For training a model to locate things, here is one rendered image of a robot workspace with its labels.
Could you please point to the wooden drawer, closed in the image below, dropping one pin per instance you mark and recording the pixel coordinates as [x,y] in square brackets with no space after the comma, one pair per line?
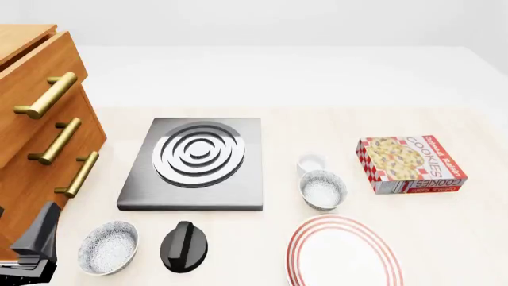
[24,140]
[28,184]

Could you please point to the wooden drawer pulled out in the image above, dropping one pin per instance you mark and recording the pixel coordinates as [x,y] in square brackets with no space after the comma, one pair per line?
[28,74]

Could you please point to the white plate with red rings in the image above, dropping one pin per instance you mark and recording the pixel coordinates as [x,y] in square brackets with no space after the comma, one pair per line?
[341,259]

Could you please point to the small white ramekin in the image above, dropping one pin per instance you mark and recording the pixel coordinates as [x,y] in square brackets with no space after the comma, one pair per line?
[311,162]

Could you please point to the flat black stove plate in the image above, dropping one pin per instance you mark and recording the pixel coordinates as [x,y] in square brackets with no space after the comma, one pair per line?
[139,193]

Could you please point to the round black stove knob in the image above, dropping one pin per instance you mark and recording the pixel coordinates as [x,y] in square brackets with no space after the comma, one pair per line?
[183,247]

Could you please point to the patterned black-white bowl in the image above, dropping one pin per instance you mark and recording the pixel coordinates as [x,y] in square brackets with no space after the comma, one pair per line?
[108,248]
[323,190]

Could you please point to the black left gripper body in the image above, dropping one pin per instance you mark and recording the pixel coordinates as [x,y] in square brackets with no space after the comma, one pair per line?
[24,272]

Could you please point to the red-white cookies box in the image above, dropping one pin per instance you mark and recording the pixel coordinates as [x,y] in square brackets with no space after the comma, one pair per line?
[409,161]

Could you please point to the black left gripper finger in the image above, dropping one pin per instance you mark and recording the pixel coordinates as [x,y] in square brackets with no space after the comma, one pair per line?
[39,232]
[1,212]

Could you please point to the wooden cabinet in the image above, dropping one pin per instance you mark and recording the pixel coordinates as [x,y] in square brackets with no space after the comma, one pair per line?
[24,181]

